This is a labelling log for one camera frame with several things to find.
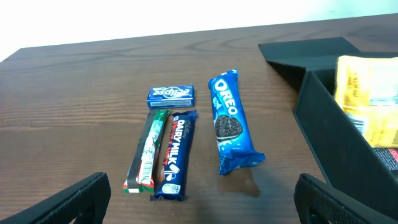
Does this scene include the blue eclipse mints tin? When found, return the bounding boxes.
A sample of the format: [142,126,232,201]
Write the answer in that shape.
[147,85,195,110]

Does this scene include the green red candy bar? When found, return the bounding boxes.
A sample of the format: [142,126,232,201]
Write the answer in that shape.
[123,109,170,194]

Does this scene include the black gift box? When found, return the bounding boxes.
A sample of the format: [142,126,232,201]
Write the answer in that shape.
[259,37,397,220]

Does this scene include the black snack packet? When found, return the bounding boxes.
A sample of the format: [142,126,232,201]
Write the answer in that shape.
[374,147,398,171]

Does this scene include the yellow snack packet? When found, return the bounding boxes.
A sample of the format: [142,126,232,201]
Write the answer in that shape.
[334,55,397,147]

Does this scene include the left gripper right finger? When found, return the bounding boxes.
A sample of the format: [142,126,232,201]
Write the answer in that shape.
[294,173,397,224]

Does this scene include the dairy milk chocolate bar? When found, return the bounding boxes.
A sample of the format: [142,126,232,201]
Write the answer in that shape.
[150,110,198,202]

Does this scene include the blue oreo cookie pack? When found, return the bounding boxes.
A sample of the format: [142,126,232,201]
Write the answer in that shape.
[208,69,266,175]

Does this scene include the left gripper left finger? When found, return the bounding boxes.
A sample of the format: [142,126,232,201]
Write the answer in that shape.
[1,172,111,224]

